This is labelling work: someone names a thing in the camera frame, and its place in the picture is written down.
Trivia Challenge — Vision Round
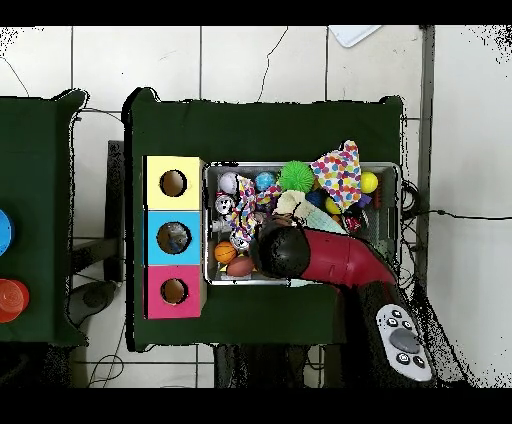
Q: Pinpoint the yellow ball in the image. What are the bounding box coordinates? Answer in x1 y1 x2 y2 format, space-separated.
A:
359 171 380 195

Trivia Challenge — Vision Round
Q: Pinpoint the white tray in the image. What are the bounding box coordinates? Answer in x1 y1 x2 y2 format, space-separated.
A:
327 25 383 49

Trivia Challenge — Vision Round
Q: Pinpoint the colourful dotted cloth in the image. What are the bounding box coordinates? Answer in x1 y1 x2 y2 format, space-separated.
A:
225 174 259 247
309 139 363 212

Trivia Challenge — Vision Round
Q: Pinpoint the wooden box with three holes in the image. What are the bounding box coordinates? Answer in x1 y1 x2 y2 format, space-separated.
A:
142 155 208 320

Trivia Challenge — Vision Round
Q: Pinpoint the silver mesh bin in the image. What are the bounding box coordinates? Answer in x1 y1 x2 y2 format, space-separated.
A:
202 161 402 287

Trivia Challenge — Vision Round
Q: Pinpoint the brown toy football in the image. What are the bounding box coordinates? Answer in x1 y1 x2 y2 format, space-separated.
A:
226 255 256 278

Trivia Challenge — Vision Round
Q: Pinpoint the white baseball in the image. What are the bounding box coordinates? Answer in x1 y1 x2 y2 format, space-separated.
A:
218 171 240 195

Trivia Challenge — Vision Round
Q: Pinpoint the blue globe ball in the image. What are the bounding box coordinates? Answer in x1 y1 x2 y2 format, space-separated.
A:
254 171 277 192

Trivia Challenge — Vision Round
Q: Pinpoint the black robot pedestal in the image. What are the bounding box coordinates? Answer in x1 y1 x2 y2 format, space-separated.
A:
213 343 309 388

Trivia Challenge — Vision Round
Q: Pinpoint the small green covered table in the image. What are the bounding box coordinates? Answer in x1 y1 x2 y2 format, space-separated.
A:
0 88 90 348

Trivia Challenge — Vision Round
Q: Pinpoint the black floor stand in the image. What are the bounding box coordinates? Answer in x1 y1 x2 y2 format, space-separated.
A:
65 139 126 327

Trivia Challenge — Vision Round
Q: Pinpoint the cream knitted cloth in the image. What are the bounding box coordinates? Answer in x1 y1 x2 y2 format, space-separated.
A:
273 189 317 223

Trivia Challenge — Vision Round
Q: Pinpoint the green spiky rubber ball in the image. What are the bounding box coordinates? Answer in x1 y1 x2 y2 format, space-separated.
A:
277 159 316 194

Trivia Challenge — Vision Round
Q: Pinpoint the thin black floor cable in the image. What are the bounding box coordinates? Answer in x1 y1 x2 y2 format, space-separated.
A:
401 207 512 222

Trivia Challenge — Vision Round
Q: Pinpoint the blue cup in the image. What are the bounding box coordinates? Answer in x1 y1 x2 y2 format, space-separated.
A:
0 208 16 257

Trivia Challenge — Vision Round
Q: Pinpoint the mint green knitted cloth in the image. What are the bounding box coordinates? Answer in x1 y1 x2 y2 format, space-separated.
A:
288 209 348 288

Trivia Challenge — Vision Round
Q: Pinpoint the orange toy basketball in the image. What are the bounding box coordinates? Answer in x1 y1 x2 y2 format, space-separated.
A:
213 240 237 265

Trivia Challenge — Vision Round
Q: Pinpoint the dark green table cloth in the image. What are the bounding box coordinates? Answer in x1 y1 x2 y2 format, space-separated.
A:
123 86 405 353

